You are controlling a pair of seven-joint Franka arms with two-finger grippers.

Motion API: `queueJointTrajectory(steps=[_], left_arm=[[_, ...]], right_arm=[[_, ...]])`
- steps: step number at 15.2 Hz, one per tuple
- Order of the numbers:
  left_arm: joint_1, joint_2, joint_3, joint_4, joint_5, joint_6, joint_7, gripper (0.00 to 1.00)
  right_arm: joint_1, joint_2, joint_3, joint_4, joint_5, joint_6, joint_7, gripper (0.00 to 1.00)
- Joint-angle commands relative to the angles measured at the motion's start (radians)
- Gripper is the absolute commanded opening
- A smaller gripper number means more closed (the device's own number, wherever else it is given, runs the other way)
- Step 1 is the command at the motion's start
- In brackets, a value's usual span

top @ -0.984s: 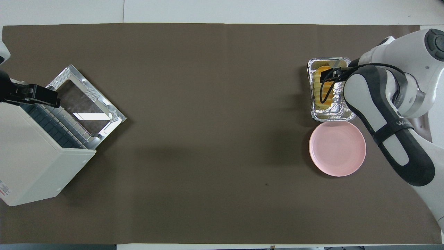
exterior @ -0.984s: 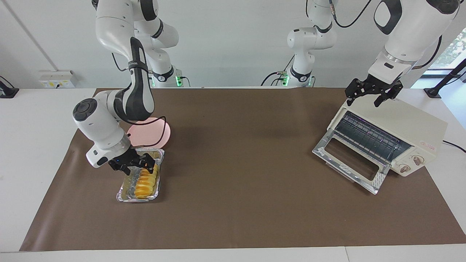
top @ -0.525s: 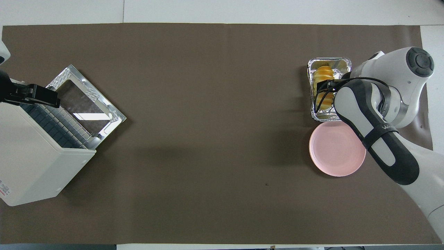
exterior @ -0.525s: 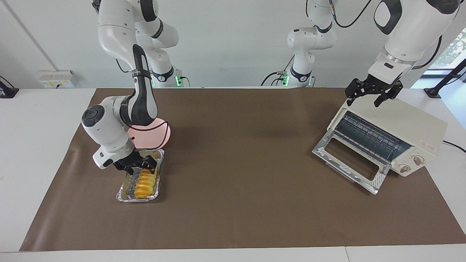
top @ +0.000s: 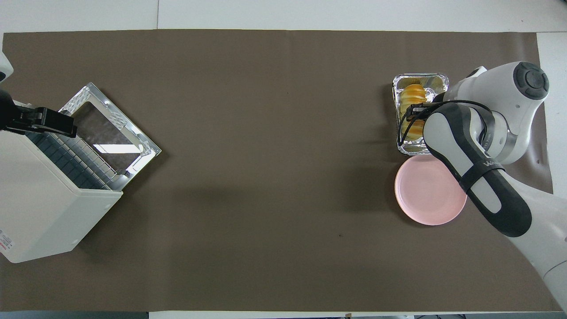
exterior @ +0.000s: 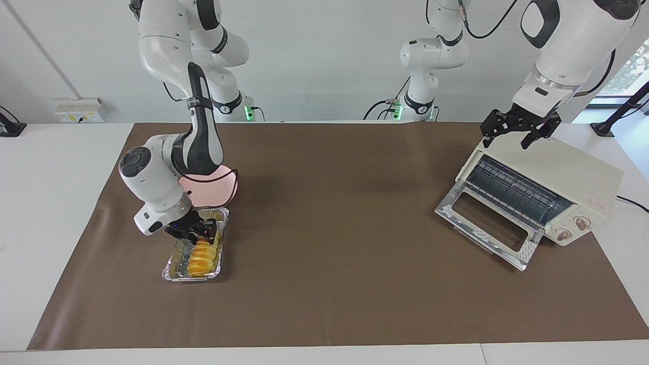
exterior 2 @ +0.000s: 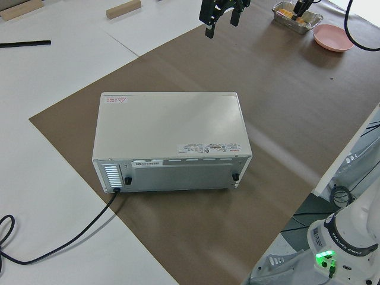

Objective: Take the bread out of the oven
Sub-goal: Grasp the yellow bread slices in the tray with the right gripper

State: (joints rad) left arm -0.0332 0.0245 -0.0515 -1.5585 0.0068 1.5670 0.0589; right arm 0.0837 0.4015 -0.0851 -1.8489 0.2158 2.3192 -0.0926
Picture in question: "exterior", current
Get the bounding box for white wall socket box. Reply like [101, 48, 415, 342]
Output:
[54, 98, 106, 124]

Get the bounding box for cream toaster oven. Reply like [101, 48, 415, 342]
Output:
[455, 133, 624, 247]

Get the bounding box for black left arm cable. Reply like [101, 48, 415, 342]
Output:
[459, 0, 617, 95]

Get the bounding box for black base cable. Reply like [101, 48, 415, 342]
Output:
[363, 76, 412, 122]

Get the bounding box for glass oven door metal frame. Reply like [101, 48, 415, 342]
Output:
[435, 180, 546, 272]

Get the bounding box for brown table mat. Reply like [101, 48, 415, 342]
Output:
[26, 122, 649, 351]

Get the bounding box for black oven power cord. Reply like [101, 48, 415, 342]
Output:
[616, 195, 649, 213]

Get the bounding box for pink round plate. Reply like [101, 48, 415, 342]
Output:
[180, 166, 239, 209]

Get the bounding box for golden sliced bread loaf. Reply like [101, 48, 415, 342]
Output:
[188, 231, 222, 277]

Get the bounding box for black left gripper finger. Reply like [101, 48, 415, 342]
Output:
[520, 114, 562, 150]
[481, 111, 508, 150]

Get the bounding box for window with green trees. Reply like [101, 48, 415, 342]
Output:
[598, 38, 649, 97]

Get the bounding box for aluminium foil tray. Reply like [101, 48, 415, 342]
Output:
[162, 207, 230, 283]

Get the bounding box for black desk clamp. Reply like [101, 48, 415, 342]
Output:
[0, 105, 27, 137]

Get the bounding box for metal oven wire rack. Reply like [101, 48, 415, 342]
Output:
[466, 155, 573, 227]

